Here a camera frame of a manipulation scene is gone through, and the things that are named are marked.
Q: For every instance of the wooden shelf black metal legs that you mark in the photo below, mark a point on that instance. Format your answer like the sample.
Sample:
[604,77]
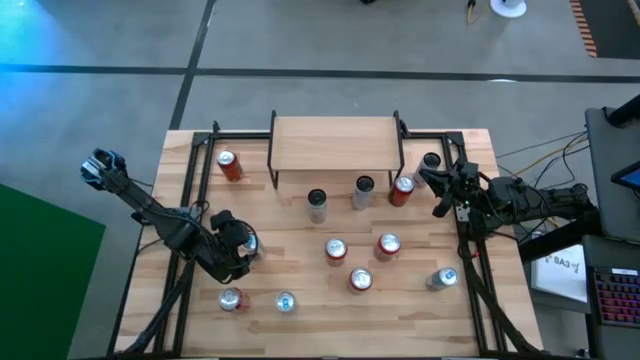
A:
[335,145]

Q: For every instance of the silver blue energy drink can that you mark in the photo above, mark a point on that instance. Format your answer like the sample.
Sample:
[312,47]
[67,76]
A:
[251,245]
[285,302]
[445,276]

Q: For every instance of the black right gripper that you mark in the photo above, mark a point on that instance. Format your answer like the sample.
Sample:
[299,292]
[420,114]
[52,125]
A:
[470,185]

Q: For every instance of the white round stand base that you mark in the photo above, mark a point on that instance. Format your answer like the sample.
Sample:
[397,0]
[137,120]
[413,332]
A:
[508,10]

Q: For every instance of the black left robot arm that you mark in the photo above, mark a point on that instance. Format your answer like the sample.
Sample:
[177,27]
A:
[150,205]

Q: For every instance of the green floor mat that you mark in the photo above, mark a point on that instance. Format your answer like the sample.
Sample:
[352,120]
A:
[45,275]

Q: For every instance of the grey side table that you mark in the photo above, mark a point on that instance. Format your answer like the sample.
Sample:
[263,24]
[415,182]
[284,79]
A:
[607,200]

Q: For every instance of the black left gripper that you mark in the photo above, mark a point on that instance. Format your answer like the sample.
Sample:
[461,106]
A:
[222,247]

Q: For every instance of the white Celsius slim can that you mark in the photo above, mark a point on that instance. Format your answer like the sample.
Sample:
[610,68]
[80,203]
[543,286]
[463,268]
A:
[431,160]

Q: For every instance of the white paper sign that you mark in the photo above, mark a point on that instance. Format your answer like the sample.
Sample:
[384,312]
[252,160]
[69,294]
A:
[560,280]

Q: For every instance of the red Fanta strawberry can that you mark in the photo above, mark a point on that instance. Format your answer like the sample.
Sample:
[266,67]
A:
[360,279]
[336,248]
[388,243]

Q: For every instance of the tablet with blue screen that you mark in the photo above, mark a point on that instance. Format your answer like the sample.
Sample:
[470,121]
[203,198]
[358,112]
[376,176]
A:
[631,177]

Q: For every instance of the grey metal mounting plate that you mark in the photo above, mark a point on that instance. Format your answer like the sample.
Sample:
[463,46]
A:
[462,213]

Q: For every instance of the grey slim can black lid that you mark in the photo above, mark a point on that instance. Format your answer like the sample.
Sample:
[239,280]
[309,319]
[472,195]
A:
[317,212]

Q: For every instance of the red Coca-Cola can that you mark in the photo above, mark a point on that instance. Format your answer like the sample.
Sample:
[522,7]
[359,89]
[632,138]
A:
[230,299]

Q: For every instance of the black floor mat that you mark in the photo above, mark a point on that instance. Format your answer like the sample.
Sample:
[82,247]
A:
[615,30]

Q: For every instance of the orange black striped strip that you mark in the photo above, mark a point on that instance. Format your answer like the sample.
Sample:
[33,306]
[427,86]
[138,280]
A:
[584,30]

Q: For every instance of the red-orange soda can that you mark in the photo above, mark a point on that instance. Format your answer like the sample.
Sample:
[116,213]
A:
[231,170]

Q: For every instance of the red black patterned can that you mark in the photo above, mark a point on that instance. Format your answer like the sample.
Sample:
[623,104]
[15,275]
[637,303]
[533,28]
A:
[400,195]

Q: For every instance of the black diagonal beam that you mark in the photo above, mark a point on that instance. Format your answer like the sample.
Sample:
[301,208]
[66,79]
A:
[550,245]

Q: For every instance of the backlit black keyboard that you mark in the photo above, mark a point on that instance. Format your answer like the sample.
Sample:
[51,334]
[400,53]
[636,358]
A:
[617,300]

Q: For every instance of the slim Fanta can black lid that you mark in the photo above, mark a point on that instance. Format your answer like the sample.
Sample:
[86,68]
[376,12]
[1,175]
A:
[361,200]

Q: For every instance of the black aluminium extrusion frame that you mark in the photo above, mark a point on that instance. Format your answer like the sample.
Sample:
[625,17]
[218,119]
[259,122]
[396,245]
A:
[167,305]

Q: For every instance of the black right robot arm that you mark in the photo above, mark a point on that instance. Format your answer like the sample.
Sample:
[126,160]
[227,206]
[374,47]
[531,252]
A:
[540,200]

